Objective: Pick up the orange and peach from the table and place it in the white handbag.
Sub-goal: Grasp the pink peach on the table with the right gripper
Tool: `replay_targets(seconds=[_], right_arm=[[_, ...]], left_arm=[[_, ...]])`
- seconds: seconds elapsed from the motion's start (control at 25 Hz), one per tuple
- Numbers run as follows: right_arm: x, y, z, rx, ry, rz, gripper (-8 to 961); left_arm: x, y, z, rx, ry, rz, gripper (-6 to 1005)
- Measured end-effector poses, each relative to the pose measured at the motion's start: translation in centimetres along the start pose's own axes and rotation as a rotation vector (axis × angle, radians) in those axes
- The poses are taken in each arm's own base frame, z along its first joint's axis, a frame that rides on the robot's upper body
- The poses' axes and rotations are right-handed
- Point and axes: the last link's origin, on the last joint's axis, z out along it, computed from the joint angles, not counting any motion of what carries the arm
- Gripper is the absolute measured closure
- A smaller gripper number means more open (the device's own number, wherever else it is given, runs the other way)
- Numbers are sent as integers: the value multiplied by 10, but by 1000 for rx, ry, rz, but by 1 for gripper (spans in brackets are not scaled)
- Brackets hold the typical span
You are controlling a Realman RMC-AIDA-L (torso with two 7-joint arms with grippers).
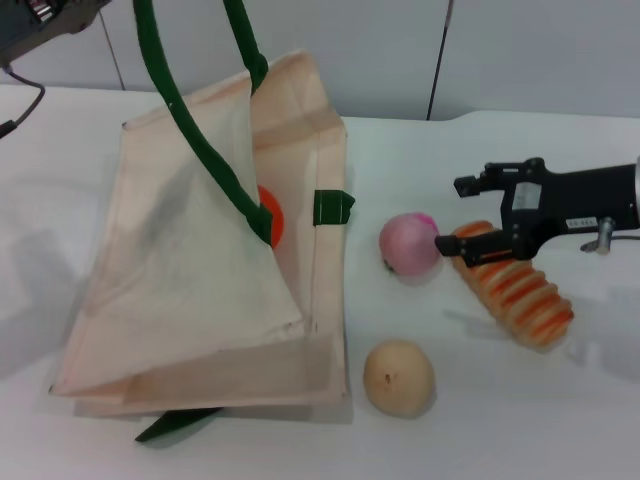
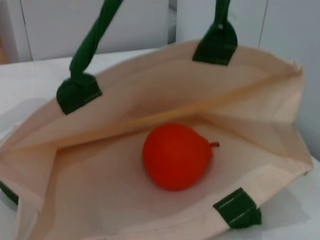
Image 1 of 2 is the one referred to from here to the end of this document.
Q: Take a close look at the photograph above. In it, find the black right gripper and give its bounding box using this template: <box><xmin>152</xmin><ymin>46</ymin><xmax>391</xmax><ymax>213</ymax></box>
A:
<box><xmin>434</xmin><ymin>157</ymin><xmax>640</xmax><ymax>269</ymax></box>

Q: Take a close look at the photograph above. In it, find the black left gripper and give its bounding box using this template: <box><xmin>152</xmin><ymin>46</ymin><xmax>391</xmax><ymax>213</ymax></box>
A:
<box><xmin>0</xmin><ymin>0</ymin><xmax>112</xmax><ymax>62</ymax></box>

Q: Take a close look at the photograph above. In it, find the pink toy peach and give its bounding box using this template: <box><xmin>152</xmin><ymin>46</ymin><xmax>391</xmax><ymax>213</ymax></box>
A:
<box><xmin>378</xmin><ymin>212</ymin><xmax>442</xmax><ymax>276</ymax></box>

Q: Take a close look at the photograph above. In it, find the orange toy fruit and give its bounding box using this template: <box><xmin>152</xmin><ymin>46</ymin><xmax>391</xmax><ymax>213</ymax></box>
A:
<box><xmin>257</xmin><ymin>184</ymin><xmax>285</xmax><ymax>250</ymax></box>

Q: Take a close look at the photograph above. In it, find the cream handbag with green handles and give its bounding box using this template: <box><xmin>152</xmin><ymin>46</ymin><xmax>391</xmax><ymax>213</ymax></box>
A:
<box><xmin>48</xmin><ymin>0</ymin><xmax>357</xmax><ymax>444</ymax></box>

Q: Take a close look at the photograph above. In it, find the orange striped toy bread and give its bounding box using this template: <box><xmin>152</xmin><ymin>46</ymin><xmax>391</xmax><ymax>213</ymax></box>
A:
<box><xmin>447</xmin><ymin>219</ymin><xmax>575</xmax><ymax>351</ymax></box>

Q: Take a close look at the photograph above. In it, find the beige toy pear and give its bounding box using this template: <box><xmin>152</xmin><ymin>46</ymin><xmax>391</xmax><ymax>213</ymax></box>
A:
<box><xmin>362</xmin><ymin>338</ymin><xmax>436</xmax><ymax>420</ymax></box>

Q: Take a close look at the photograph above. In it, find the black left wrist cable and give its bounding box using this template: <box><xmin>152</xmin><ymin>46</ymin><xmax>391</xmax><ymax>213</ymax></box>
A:
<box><xmin>0</xmin><ymin>63</ymin><xmax>47</xmax><ymax>142</ymax></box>

